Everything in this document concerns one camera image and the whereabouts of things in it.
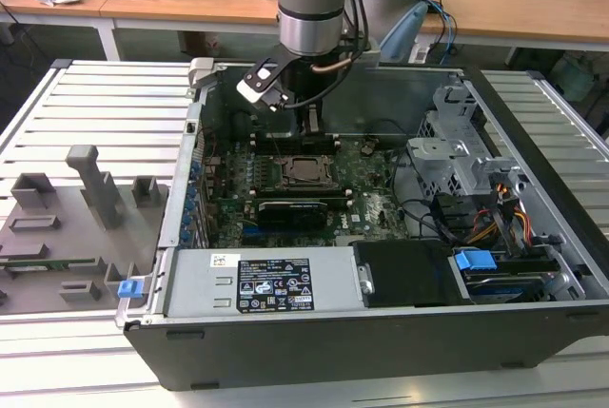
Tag CPU with silver lid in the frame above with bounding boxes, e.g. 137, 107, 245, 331
290, 159, 328, 182

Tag metal socket cover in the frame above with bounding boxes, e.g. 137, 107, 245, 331
279, 154, 340, 189

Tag CPU socket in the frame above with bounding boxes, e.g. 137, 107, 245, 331
275, 153, 344, 193

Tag blue expansion slot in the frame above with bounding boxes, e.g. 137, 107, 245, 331
241, 229, 272, 246

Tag black plastic bay cover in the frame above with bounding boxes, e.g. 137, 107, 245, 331
354, 240, 472, 310

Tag small white box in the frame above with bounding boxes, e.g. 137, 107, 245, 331
408, 41, 432, 65

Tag black graphics card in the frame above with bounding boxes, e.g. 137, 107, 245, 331
256, 197, 330, 232

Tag green motherboard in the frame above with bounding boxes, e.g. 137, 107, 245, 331
204, 134, 415, 247

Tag silver chipset heatsink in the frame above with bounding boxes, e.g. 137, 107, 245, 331
363, 197, 388, 223

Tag silver metal drive cage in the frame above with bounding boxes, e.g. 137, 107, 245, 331
406, 84, 530, 201

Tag grey power supply unit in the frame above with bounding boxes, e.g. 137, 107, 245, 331
164, 245, 359, 319

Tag blue disk carrier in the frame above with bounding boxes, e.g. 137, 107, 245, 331
451, 246, 499, 281

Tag black open PC case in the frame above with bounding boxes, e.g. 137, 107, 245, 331
116, 58, 609, 393

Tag green bag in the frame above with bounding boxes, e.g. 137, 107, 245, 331
551, 53, 597, 106

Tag blue case latch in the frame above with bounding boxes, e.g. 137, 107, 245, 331
117, 279, 145, 301

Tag hard disk with blue label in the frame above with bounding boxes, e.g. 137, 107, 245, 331
463, 273, 549, 306

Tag grey parts rack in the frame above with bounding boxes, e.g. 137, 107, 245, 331
0, 144, 170, 317

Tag green RAM stick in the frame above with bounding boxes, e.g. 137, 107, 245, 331
0, 258, 96, 270

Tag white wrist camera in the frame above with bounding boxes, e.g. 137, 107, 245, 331
236, 55, 291, 112

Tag grey case handle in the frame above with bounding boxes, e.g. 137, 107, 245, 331
188, 58, 218, 91

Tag blue cable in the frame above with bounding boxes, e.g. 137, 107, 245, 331
430, 0, 461, 57

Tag black disk bay bracket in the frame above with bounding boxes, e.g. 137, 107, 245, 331
430, 192, 481, 241

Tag yellow orange power wires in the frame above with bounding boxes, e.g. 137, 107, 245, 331
468, 182, 532, 250

